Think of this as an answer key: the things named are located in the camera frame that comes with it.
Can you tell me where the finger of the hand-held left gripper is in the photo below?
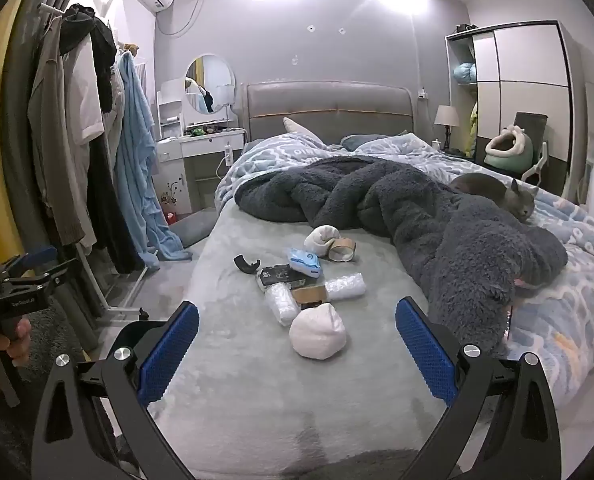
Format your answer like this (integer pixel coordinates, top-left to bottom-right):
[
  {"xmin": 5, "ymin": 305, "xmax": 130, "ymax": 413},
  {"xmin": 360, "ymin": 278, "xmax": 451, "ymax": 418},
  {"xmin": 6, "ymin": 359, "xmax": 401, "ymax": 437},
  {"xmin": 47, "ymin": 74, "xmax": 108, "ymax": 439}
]
[{"xmin": 0, "ymin": 246, "xmax": 80, "ymax": 288}]

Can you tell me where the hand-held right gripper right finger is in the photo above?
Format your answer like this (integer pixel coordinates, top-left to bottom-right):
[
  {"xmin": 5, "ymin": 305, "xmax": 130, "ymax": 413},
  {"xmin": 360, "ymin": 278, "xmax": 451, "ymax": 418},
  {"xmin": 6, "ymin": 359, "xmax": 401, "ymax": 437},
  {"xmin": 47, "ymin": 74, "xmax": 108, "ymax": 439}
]
[{"xmin": 394, "ymin": 296, "xmax": 562, "ymax": 480}]

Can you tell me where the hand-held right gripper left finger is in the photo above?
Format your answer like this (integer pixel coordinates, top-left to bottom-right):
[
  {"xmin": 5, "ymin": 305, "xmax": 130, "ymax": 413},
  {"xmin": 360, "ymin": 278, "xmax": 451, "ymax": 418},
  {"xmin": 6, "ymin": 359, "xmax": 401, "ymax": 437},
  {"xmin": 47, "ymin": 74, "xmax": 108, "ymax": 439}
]
[{"xmin": 30, "ymin": 301, "xmax": 200, "ymax": 480}]

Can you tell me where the long bubble wrap roll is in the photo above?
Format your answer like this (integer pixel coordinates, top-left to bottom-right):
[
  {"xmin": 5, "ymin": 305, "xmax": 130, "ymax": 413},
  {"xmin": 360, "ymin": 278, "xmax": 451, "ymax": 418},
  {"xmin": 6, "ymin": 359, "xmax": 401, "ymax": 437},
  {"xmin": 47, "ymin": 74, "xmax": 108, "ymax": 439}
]
[{"xmin": 324, "ymin": 272, "xmax": 368, "ymax": 303}]

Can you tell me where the white round bundle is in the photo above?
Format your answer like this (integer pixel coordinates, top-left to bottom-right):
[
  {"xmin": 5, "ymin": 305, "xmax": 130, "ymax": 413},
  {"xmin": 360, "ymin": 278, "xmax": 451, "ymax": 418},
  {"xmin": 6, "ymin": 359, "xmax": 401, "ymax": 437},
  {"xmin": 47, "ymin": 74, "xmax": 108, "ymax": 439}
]
[{"xmin": 289, "ymin": 302, "xmax": 348, "ymax": 360}]

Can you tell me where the small bubble wrap roll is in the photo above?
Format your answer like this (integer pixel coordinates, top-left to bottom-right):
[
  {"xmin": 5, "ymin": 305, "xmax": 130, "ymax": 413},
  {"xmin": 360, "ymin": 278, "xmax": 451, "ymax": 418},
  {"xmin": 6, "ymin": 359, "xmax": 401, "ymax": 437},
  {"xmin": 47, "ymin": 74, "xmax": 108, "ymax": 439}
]
[{"xmin": 264, "ymin": 284, "xmax": 300, "ymax": 326}]

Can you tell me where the small cardboard box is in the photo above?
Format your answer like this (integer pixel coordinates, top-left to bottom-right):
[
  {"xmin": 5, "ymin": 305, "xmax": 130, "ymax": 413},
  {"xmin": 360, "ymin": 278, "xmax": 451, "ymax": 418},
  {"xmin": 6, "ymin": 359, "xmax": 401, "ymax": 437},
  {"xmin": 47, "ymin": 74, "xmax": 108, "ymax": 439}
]
[{"xmin": 291, "ymin": 284, "xmax": 328, "ymax": 311}]

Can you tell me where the brown tape roll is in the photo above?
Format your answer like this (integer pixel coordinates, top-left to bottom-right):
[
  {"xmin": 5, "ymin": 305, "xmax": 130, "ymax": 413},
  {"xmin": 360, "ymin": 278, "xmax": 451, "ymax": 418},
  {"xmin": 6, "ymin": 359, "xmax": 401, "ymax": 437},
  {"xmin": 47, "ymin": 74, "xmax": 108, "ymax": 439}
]
[{"xmin": 325, "ymin": 238, "xmax": 357, "ymax": 262}]

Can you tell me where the black packet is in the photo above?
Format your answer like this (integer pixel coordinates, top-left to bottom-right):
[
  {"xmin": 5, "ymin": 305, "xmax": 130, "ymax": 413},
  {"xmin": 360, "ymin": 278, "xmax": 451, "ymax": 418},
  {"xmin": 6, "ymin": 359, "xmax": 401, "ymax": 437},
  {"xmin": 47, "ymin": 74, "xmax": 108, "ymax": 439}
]
[{"xmin": 256, "ymin": 266, "xmax": 298, "ymax": 292}]

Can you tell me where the blue tissue packet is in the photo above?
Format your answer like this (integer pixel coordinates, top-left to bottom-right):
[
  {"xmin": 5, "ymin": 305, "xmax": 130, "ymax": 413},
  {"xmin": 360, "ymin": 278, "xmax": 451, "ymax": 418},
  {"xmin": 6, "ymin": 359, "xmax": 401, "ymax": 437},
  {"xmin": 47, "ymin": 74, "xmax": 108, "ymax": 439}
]
[{"xmin": 287, "ymin": 247, "xmax": 323, "ymax": 279}]

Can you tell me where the white sock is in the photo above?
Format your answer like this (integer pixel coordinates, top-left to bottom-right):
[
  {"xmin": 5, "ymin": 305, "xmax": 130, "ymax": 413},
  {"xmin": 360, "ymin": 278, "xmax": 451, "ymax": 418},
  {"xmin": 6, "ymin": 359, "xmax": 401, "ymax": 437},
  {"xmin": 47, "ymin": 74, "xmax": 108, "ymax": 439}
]
[{"xmin": 304, "ymin": 226, "xmax": 344, "ymax": 257}]

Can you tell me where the person's left hand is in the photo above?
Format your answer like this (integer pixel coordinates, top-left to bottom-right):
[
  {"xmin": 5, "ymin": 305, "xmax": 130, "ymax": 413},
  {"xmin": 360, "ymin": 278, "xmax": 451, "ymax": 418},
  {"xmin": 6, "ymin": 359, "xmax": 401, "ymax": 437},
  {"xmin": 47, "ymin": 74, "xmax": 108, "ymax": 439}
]
[{"xmin": 0, "ymin": 321, "xmax": 32, "ymax": 397}]

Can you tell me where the grey floor rug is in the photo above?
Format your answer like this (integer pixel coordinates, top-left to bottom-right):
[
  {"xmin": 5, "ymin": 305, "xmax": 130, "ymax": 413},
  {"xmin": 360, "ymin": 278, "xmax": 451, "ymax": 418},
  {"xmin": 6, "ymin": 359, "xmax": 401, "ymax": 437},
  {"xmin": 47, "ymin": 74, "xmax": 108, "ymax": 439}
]
[{"xmin": 20, "ymin": 300, "xmax": 100, "ymax": 361}]

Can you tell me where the white clothes rack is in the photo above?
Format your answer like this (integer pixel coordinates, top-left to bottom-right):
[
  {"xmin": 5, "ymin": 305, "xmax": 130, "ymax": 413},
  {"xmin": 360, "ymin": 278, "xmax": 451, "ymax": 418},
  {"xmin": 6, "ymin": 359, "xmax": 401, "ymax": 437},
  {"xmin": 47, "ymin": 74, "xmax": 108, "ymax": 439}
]
[{"xmin": 37, "ymin": 2, "xmax": 150, "ymax": 322}]

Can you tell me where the long black garment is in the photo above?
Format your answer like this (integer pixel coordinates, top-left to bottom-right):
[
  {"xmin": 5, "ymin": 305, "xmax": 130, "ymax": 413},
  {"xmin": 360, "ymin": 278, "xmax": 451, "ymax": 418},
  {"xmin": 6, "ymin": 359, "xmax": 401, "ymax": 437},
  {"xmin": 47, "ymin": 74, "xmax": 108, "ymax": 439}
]
[{"xmin": 87, "ymin": 135, "xmax": 139, "ymax": 275}]

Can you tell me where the bed with grey sheet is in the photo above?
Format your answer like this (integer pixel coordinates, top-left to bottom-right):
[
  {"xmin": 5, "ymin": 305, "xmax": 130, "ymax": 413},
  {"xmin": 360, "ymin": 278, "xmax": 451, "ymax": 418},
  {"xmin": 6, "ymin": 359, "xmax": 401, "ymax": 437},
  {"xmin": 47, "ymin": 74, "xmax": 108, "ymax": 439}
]
[{"xmin": 147, "ymin": 200, "xmax": 594, "ymax": 480}]

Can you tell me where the olive grey jacket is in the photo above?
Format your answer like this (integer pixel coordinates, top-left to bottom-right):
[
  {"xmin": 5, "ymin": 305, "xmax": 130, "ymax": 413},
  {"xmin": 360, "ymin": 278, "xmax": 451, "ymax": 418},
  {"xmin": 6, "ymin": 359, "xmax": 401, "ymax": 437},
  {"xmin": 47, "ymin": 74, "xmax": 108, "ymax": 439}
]
[{"xmin": 27, "ymin": 15, "xmax": 85, "ymax": 247}]

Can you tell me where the grey floor cushion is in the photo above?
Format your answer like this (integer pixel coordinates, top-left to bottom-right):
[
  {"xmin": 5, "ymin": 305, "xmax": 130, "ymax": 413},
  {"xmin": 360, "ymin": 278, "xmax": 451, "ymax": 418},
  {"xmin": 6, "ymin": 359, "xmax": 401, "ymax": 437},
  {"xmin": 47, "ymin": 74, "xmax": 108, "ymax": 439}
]
[{"xmin": 169, "ymin": 210, "xmax": 219, "ymax": 249}]

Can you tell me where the dark grey fleece blanket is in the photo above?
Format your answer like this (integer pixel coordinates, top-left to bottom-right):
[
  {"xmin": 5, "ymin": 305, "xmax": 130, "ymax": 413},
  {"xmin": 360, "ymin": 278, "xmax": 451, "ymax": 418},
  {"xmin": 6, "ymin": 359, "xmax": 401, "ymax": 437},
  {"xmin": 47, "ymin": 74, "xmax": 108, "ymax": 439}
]
[{"xmin": 234, "ymin": 156, "xmax": 568, "ymax": 356}]

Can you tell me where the light blue robe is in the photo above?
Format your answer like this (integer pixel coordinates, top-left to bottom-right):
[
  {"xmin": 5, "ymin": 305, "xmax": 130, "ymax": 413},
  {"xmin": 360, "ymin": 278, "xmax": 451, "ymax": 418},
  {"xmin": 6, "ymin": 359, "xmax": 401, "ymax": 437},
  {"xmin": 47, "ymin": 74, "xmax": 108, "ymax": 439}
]
[{"xmin": 114, "ymin": 52, "xmax": 193, "ymax": 262}]

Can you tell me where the blue patterned duvet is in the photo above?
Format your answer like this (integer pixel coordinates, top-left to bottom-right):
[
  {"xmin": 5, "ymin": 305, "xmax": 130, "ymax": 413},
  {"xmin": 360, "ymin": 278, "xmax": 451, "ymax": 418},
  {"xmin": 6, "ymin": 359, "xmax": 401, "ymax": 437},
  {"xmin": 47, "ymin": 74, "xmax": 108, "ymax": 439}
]
[{"xmin": 214, "ymin": 132, "xmax": 594, "ymax": 406}]

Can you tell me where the white hanging shirt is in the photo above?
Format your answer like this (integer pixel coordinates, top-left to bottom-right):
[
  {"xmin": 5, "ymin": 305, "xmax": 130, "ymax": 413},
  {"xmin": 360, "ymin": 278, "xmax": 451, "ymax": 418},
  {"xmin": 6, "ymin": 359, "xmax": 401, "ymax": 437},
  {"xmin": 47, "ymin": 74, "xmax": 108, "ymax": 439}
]
[{"xmin": 62, "ymin": 50, "xmax": 106, "ymax": 201}]

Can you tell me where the grey cat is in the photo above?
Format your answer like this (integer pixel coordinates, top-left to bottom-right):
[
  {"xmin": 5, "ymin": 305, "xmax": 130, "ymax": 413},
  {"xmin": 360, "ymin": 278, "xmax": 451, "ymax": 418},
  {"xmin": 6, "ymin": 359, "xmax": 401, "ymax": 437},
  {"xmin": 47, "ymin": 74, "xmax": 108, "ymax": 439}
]
[{"xmin": 449, "ymin": 172, "xmax": 538, "ymax": 223}]

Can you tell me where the white vanity table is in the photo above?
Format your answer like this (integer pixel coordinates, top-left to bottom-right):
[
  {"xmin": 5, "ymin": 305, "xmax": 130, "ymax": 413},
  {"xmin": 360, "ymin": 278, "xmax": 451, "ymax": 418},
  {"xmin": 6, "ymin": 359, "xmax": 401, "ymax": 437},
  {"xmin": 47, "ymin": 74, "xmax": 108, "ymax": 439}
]
[{"xmin": 154, "ymin": 77, "xmax": 248, "ymax": 211}]

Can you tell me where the white and green cat bed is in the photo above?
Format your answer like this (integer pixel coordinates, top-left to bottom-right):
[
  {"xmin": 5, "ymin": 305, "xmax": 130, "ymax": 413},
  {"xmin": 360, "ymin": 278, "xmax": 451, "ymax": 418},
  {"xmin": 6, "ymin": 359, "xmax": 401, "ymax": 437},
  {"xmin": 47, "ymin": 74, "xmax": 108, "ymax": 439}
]
[{"xmin": 484, "ymin": 125, "xmax": 535, "ymax": 171}]

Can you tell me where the blue-grey pillow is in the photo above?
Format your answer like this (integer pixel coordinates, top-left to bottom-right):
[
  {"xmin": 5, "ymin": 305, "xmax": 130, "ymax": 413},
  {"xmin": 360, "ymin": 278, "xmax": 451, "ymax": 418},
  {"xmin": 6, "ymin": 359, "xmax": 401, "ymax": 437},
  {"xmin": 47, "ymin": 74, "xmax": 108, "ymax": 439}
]
[{"xmin": 341, "ymin": 133, "xmax": 408, "ymax": 152}]

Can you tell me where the black hanging garment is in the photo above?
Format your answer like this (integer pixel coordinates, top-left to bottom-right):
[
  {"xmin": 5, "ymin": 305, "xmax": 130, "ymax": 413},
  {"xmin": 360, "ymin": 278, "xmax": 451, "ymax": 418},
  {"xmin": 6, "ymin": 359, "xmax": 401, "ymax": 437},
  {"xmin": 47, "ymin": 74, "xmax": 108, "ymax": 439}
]
[{"xmin": 60, "ymin": 4, "xmax": 118, "ymax": 111}]

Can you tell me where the white bedside lamp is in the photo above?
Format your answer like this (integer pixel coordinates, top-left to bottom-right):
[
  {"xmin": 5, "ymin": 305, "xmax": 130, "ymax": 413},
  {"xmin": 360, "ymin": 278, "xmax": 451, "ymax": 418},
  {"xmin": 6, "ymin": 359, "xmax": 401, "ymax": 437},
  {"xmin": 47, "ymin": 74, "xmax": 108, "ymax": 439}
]
[{"xmin": 434, "ymin": 105, "xmax": 460, "ymax": 151}]

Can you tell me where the black chair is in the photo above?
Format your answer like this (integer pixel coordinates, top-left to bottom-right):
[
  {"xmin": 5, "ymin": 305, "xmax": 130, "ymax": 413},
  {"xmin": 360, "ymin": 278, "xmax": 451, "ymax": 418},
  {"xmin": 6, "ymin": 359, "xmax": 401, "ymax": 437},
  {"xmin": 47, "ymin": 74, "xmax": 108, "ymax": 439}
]
[{"xmin": 514, "ymin": 112, "xmax": 550, "ymax": 183}]

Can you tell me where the round mirror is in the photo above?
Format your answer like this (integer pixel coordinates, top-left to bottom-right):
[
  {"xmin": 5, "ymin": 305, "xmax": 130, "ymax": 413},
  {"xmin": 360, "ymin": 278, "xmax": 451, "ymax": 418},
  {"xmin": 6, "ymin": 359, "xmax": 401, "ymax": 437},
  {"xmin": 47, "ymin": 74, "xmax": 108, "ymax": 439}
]
[{"xmin": 184, "ymin": 55, "xmax": 237, "ymax": 115}]

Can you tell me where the white pillow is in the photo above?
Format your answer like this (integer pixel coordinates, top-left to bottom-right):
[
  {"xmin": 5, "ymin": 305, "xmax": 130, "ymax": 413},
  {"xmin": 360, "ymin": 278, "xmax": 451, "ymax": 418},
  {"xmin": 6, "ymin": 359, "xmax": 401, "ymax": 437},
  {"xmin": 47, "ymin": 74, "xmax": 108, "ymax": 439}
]
[{"xmin": 283, "ymin": 116, "xmax": 328, "ymax": 142}]

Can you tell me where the grey padded headboard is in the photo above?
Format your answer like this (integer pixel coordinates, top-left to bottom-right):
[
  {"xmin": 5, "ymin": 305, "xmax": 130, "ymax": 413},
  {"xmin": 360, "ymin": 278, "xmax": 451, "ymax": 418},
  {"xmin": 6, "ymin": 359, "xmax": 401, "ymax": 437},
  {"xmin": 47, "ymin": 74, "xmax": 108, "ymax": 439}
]
[{"xmin": 246, "ymin": 81, "xmax": 414, "ymax": 146}]

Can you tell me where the light blue bundle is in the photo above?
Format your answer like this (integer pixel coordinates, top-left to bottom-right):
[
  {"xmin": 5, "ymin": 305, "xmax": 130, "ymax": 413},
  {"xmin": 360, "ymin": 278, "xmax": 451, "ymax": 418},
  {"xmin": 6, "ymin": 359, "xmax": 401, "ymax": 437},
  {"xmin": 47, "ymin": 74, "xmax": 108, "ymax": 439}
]
[{"xmin": 453, "ymin": 62, "xmax": 478, "ymax": 85}]

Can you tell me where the white wardrobe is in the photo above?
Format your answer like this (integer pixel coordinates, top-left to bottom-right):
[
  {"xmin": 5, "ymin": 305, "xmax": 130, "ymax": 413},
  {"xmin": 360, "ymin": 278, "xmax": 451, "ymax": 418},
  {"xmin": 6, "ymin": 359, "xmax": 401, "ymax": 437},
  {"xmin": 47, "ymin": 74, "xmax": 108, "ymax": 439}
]
[{"xmin": 444, "ymin": 20, "xmax": 590, "ymax": 206}]

